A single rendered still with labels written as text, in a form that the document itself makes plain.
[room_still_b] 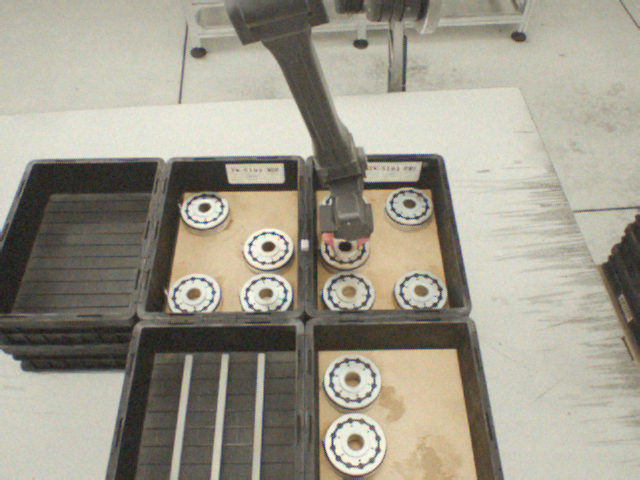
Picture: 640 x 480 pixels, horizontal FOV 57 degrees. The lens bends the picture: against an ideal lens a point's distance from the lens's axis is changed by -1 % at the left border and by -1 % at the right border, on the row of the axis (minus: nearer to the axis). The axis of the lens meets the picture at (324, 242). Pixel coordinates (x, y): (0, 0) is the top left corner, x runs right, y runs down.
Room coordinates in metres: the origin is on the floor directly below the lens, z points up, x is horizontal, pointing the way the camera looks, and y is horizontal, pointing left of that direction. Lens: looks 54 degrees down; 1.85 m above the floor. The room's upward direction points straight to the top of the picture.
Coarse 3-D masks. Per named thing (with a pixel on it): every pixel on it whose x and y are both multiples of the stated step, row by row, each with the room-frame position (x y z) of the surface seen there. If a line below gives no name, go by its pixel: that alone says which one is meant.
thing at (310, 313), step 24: (312, 168) 0.87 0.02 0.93; (312, 192) 0.80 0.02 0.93; (312, 216) 0.74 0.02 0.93; (312, 240) 0.68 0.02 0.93; (456, 240) 0.68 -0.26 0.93; (312, 264) 0.63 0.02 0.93; (456, 264) 0.63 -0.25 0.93; (312, 288) 0.57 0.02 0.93; (312, 312) 0.52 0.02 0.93; (336, 312) 0.52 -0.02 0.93; (360, 312) 0.52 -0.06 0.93; (384, 312) 0.52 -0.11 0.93; (408, 312) 0.52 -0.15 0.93; (432, 312) 0.52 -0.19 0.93; (456, 312) 0.52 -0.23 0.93
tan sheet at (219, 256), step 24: (216, 192) 0.89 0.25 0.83; (240, 192) 0.89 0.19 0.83; (264, 192) 0.89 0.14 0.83; (288, 192) 0.89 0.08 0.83; (240, 216) 0.82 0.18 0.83; (264, 216) 0.82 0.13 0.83; (288, 216) 0.82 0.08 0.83; (192, 240) 0.76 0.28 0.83; (216, 240) 0.76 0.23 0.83; (240, 240) 0.76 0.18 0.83; (192, 264) 0.69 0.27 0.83; (216, 264) 0.69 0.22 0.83; (240, 264) 0.69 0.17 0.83; (240, 288) 0.64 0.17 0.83; (168, 312) 0.58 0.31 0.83
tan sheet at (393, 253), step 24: (384, 192) 0.89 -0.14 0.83; (384, 216) 0.82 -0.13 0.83; (432, 216) 0.82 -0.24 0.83; (384, 240) 0.76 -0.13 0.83; (408, 240) 0.76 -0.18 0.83; (432, 240) 0.76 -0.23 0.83; (384, 264) 0.69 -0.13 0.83; (408, 264) 0.69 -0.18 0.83; (432, 264) 0.69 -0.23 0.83; (384, 288) 0.64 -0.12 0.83
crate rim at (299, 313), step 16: (176, 160) 0.90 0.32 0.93; (192, 160) 0.90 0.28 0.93; (208, 160) 0.90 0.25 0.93; (224, 160) 0.90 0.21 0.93; (240, 160) 0.90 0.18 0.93; (256, 160) 0.90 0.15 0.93; (272, 160) 0.90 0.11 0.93; (288, 160) 0.90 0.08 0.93; (304, 160) 0.90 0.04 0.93; (304, 176) 0.85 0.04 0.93; (160, 192) 0.80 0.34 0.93; (304, 192) 0.80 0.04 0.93; (160, 208) 0.76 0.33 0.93; (304, 208) 0.76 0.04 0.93; (160, 224) 0.72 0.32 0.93; (304, 224) 0.72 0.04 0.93; (304, 256) 0.64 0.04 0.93; (144, 272) 0.61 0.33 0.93; (304, 272) 0.61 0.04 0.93; (144, 288) 0.57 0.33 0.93; (304, 288) 0.57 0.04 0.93; (144, 304) 0.54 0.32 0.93; (304, 304) 0.54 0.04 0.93
